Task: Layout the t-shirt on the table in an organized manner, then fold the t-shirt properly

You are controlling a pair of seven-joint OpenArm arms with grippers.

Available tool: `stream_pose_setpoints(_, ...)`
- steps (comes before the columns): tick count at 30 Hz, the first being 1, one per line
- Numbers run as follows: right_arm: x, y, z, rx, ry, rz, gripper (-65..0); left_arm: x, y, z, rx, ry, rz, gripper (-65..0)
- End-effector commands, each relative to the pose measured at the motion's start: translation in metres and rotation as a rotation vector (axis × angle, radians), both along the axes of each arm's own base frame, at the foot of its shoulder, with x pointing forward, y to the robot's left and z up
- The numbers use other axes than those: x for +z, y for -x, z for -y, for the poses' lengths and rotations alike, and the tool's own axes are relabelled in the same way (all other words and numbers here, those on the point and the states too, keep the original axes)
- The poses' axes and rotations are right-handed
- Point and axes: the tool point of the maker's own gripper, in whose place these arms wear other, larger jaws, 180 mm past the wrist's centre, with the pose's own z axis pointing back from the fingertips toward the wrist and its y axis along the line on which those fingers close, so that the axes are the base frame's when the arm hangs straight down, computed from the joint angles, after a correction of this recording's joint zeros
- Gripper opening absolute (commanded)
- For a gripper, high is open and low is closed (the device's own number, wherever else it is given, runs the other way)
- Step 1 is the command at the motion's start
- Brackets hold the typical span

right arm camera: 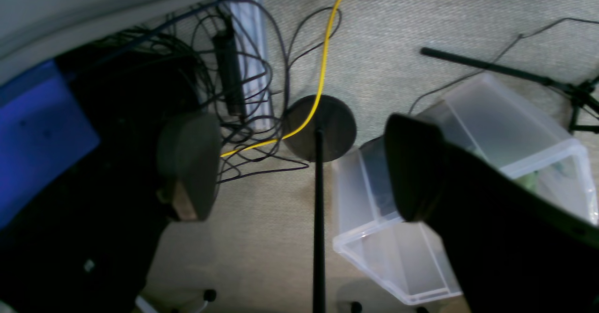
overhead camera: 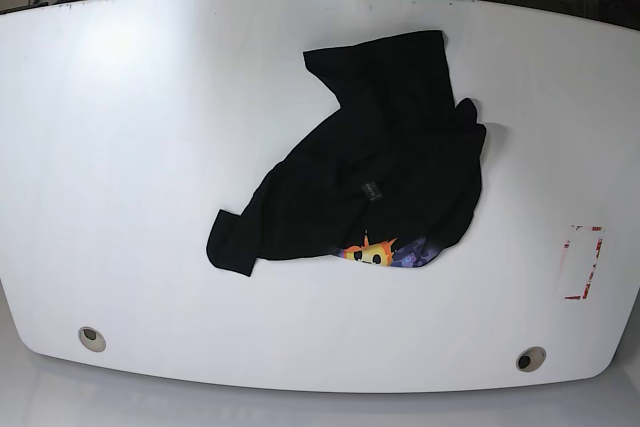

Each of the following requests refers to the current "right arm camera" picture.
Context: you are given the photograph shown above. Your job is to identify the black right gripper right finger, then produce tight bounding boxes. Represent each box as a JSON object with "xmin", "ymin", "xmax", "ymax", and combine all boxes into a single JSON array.
[{"xmin": 384, "ymin": 113, "xmax": 599, "ymax": 313}]

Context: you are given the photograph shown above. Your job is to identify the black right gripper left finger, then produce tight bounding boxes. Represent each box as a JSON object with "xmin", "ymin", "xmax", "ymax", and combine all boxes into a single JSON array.
[{"xmin": 156, "ymin": 112, "xmax": 221, "ymax": 222}]

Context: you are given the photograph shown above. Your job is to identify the black power strip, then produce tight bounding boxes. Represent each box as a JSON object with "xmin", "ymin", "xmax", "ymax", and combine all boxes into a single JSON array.
[{"xmin": 212, "ymin": 16, "xmax": 246, "ymax": 119}]

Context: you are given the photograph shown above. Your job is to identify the clear plastic storage bin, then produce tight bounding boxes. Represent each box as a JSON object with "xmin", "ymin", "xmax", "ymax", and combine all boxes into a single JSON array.
[{"xmin": 332, "ymin": 74, "xmax": 598, "ymax": 313}]

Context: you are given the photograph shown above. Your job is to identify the blue box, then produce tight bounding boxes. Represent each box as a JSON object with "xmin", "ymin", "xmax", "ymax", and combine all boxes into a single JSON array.
[{"xmin": 0, "ymin": 60, "xmax": 100, "ymax": 227}]

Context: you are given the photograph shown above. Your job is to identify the black tripod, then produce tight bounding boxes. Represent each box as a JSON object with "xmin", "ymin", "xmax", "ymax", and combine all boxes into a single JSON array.
[{"xmin": 420, "ymin": 47, "xmax": 599, "ymax": 134}]

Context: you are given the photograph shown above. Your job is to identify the tangled black cables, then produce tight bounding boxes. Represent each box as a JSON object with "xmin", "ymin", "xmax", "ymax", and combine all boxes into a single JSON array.
[{"xmin": 84, "ymin": 0, "xmax": 342, "ymax": 185}]

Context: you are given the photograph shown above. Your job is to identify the yellow cable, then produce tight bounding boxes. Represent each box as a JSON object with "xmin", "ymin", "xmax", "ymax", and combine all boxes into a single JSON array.
[{"xmin": 220, "ymin": 0, "xmax": 480, "ymax": 158}]

